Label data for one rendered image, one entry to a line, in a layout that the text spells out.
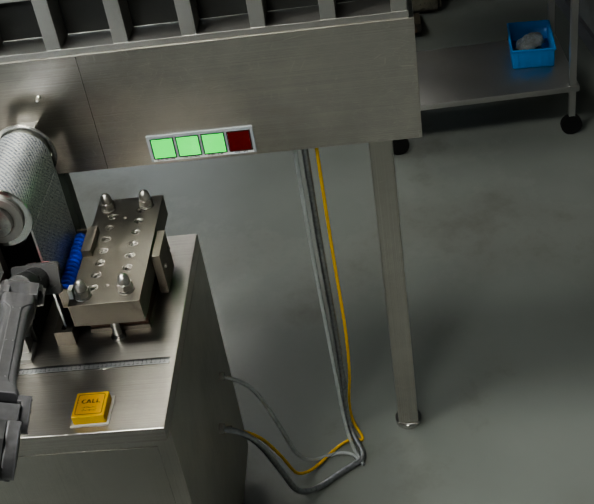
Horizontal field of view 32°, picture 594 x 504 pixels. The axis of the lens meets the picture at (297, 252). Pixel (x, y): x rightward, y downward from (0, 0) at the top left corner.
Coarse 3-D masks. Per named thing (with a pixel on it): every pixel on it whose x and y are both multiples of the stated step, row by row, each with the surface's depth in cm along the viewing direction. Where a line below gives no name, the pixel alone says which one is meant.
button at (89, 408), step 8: (96, 392) 220; (104, 392) 219; (80, 400) 218; (88, 400) 218; (96, 400) 218; (104, 400) 217; (80, 408) 216; (88, 408) 216; (96, 408) 216; (104, 408) 216; (72, 416) 215; (80, 416) 215; (88, 416) 214; (96, 416) 214; (104, 416) 215
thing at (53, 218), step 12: (48, 192) 232; (60, 192) 240; (48, 204) 231; (60, 204) 240; (48, 216) 231; (60, 216) 239; (36, 228) 222; (48, 228) 230; (60, 228) 238; (72, 228) 247; (36, 240) 222; (48, 240) 229; (60, 240) 237; (72, 240) 246; (48, 252) 229; (60, 252) 237; (60, 264) 236; (60, 276) 235
